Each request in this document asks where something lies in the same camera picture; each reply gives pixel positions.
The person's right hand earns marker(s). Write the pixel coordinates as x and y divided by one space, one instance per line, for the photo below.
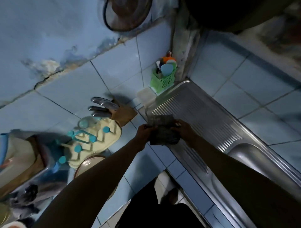
185 132

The person's left hand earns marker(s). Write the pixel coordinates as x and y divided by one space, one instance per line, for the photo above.
143 136

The checked dishcloth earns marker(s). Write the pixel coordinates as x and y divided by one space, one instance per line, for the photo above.
163 131

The person's left forearm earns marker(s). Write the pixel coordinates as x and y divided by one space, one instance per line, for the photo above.
89 188

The person's right forearm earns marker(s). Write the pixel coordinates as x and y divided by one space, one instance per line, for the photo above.
249 183

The person's right foot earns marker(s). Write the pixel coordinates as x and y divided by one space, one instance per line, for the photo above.
171 196

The person's black clothing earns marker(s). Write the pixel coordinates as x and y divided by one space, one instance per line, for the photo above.
150 211

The stainless steel sink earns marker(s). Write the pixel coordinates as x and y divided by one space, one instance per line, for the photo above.
211 126

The wooden knife block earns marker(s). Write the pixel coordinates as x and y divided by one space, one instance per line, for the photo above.
124 114

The cream cup rack teal knobs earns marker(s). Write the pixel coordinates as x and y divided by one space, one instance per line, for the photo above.
110 136

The clear plastic container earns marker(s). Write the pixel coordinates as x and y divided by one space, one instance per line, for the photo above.
146 95

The green plastic basket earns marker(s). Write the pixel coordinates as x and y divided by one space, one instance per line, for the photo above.
163 81

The clear glass cup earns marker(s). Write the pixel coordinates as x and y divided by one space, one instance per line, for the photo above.
84 122

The round brown-rimmed plate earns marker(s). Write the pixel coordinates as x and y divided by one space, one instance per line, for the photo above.
88 165

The light blue plastic scoop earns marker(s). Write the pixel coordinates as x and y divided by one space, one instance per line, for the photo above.
167 69

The green plastic scoop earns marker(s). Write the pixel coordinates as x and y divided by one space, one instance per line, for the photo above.
174 65

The white plastic scoop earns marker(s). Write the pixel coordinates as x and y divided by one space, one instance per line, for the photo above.
171 61

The white plastic spoon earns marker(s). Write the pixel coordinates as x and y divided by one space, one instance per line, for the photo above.
158 64

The orange plastic utensil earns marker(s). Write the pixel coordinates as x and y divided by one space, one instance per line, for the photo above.
168 58

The red white small bottle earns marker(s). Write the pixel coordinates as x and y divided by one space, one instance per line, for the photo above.
169 54

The clear cup with cutlery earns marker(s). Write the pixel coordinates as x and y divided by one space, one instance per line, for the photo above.
40 191

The small round metal strainer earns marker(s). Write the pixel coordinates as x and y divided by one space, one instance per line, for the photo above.
128 13

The large dark brown wok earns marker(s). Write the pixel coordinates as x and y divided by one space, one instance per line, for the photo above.
230 14

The translucent plastic container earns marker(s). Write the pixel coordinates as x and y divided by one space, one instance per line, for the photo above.
16 159

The blue plastic utensil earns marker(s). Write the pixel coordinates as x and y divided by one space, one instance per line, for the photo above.
3 145

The white bowl with cloth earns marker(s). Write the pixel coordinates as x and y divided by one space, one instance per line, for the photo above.
23 209

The white plate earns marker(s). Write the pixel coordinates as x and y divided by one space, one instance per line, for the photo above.
14 225

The gold lid jar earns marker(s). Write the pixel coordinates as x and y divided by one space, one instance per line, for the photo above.
4 213

